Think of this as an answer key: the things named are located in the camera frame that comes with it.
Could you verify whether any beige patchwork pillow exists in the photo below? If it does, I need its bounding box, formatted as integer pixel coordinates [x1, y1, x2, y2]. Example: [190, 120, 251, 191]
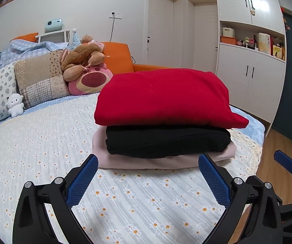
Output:
[14, 50, 70, 109]

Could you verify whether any blue gingham blanket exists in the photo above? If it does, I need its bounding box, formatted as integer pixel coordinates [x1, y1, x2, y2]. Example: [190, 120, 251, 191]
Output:
[0, 39, 69, 68]

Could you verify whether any mint green projector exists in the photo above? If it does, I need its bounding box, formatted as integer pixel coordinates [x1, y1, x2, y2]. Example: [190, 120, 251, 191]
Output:
[44, 18, 63, 33]

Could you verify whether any pink folded garment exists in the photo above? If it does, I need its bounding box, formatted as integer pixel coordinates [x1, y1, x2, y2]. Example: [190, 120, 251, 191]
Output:
[92, 126, 236, 170]

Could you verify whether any white cable and socket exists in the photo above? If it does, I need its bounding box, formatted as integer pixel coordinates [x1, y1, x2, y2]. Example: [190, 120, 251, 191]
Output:
[108, 11, 122, 42]

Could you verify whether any pink strawberry bear plush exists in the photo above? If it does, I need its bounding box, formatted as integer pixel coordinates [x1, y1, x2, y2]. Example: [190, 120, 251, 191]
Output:
[68, 63, 113, 95]

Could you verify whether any white cabinet unit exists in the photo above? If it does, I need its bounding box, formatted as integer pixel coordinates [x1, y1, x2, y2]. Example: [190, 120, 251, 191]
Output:
[216, 0, 287, 124]

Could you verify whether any white lamb plush toy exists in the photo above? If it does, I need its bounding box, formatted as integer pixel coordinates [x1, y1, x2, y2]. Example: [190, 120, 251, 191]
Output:
[7, 93, 24, 118]

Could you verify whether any white bedside shelf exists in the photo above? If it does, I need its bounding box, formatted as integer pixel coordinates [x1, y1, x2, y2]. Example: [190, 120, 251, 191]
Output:
[36, 30, 70, 44]

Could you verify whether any brown plush toy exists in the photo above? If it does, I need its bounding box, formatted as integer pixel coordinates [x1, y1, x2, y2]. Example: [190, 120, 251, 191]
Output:
[61, 31, 106, 82]

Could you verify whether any black folded garment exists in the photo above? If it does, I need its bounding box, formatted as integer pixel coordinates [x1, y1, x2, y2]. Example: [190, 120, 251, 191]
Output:
[106, 124, 231, 159]

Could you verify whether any red garment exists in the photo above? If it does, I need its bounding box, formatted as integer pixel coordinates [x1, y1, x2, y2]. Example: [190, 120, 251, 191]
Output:
[94, 68, 248, 129]

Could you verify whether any white door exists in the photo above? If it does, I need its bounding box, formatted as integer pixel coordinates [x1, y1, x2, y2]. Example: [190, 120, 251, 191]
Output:
[148, 0, 174, 67]
[193, 3, 218, 73]

